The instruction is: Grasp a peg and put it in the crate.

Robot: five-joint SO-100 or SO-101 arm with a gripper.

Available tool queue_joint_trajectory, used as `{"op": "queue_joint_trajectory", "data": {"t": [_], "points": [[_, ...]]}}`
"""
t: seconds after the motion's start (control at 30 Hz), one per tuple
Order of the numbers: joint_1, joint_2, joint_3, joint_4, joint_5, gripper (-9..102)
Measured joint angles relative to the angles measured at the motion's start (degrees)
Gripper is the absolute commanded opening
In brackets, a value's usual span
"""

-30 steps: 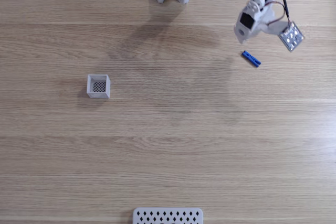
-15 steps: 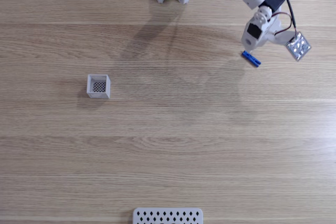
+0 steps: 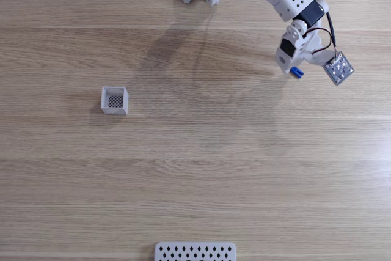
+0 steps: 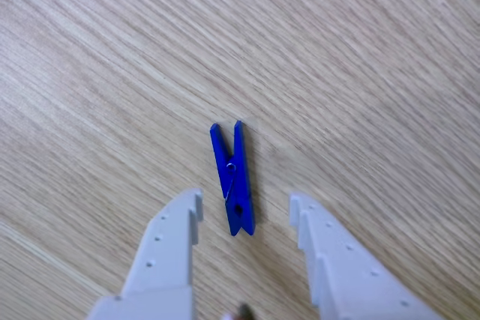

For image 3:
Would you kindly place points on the blue peg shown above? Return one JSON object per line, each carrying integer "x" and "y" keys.
{"x": 297, "y": 71}

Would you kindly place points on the small white lattice crate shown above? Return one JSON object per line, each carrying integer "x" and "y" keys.
{"x": 114, "y": 101}

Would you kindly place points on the white perforated plate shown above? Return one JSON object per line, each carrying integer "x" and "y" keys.
{"x": 195, "y": 252}

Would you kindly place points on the bare camera circuit board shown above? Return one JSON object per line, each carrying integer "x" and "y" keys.
{"x": 339, "y": 68}

